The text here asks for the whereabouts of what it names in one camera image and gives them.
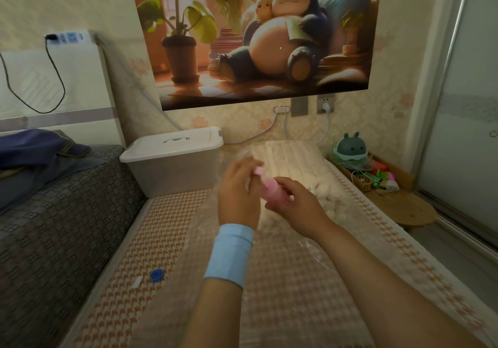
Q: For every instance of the clear bag of white cotton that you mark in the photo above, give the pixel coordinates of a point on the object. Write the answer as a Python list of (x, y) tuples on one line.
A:
[(311, 172)]

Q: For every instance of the white lidded storage box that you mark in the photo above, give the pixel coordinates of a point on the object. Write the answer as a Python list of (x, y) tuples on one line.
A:
[(171, 161)]

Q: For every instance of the frosted glass sliding door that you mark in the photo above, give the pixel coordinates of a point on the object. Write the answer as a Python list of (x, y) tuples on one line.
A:
[(463, 106)]

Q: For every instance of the round wooden side table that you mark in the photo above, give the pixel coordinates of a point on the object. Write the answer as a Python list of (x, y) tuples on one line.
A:
[(408, 207)]

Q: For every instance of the white wall outlet with plug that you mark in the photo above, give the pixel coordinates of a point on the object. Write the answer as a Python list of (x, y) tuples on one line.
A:
[(326, 104)]

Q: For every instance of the person's right thumb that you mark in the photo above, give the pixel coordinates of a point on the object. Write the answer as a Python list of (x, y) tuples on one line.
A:
[(286, 184)]

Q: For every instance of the white padded headboard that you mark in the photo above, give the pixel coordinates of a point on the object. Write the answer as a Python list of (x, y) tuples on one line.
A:
[(58, 83)]

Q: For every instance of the white power strip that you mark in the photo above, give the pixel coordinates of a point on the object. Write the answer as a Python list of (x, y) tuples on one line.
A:
[(70, 36)]

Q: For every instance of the pile of colourful small toys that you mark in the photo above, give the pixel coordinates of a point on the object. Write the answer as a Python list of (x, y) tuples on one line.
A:
[(379, 180)]

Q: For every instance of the person's right hand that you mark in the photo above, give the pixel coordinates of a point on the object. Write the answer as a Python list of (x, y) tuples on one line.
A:
[(303, 211)]

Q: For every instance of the pink plastic bottle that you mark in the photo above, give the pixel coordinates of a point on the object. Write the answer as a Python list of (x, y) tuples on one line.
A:
[(274, 194)]

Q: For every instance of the person's right forearm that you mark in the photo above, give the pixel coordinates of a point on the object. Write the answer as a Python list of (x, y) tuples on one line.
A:
[(381, 293)]

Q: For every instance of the person's left forearm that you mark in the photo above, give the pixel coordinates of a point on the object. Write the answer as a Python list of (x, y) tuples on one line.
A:
[(218, 312)]

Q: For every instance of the person's left hand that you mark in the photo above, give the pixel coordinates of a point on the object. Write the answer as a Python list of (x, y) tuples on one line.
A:
[(237, 200)]

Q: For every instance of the grey patterned bed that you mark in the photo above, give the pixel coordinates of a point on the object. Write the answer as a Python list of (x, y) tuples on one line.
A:
[(58, 235)]

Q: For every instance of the person's left fingers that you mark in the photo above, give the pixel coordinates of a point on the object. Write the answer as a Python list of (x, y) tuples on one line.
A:
[(245, 168)]

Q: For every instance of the cartoon wall tapestry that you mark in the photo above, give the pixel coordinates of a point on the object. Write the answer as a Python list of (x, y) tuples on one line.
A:
[(264, 40)]

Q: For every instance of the small white plastic piece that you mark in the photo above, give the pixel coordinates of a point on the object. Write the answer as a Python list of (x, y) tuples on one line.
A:
[(137, 282)]

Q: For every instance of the blue bottle cap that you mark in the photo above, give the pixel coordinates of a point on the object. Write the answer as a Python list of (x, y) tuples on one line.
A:
[(156, 275)]

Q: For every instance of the light blue wristband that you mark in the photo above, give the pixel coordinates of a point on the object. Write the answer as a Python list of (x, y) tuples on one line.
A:
[(229, 254)]

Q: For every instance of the orange houndstooth mat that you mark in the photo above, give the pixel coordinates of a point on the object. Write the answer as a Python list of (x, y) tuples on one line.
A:
[(155, 250)]

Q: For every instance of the blue cloth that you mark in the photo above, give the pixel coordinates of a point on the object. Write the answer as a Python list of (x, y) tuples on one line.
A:
[(35, 153)]

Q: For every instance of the grey wall plate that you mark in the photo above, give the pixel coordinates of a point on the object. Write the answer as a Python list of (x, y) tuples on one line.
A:
[(299, 106)]

